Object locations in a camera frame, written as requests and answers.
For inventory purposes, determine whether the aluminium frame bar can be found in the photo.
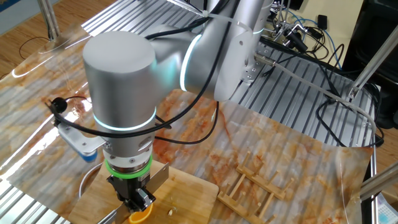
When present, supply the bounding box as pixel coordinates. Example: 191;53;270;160
346;24;398;100
360;161;398;202

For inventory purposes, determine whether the black base cable bundle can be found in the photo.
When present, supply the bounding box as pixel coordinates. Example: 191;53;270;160
315;43;385;147

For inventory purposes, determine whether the large black case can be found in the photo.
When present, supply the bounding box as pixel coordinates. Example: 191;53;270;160
341;0;398;130

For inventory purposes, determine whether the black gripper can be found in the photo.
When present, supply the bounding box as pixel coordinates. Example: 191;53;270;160
107;173;157;213

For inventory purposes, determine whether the blue white package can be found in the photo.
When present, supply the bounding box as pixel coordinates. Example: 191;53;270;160
377;192;398;224

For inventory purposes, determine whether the bamboo cutting board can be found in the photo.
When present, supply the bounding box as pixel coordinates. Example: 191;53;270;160
68;160;220;224

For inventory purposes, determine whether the stainless steel bowl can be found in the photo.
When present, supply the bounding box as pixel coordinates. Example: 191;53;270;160
78;162;103;200

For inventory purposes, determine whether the marble pattern plastic mat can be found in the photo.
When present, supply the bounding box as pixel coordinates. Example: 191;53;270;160
0;23;374;224

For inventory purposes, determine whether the orange half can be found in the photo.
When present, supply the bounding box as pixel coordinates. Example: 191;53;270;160
128;202;154;224

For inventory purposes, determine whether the wooden peg rack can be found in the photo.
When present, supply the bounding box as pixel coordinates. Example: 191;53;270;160
216;151;295;224

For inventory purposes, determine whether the silver bracket wrist camera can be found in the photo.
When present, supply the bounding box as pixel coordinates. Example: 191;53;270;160
57;123;106;163

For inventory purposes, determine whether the blue cable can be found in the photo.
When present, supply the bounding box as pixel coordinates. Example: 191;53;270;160
284;7;343;70

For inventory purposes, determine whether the black clamp camera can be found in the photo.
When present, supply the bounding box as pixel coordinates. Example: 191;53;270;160
273;21;309;53

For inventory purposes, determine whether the black power adapter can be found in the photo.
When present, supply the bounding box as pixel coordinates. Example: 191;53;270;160
317;14;329;31

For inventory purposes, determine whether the white hose cable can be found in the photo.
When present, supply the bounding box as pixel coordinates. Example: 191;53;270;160
254;54;377;138

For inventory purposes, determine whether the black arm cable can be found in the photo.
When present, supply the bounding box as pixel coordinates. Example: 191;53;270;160
46;0;237;146

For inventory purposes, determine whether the metal stand pole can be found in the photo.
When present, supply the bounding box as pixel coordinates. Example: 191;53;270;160
37;0;62;41

